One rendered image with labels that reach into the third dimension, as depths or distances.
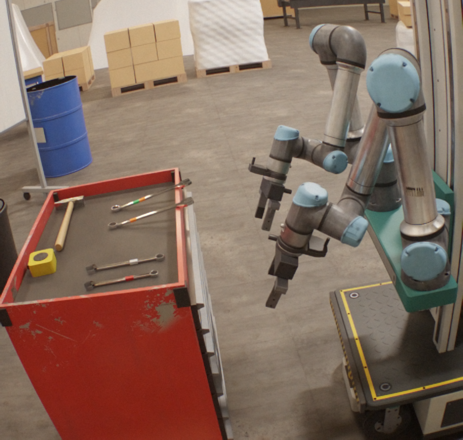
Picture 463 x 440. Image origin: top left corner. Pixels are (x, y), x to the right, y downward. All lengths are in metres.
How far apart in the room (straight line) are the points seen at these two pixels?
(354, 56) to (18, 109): 3.14
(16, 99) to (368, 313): 3.22
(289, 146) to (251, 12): 6.83
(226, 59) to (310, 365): 6.74
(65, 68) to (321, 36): 8.17
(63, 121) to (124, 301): 3.91
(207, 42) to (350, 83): 6.87
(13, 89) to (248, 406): 3.09
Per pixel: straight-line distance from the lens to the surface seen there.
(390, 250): 1.61
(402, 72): 1.08
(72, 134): 5.03
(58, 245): 1.48
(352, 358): 1.81
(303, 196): 1.25
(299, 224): 1.28
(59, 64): 9.69
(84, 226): 1.60
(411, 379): 1.73
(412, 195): 1.18
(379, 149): 1.30
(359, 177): 1.33
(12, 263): 2.93
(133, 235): 1.47
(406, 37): 4.33
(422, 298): 1.43
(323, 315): 2.55
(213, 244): 3.26
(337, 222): 1.26
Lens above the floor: 1.54
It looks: 24 degrees down
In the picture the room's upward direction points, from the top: 8 degrees counter-clockwise
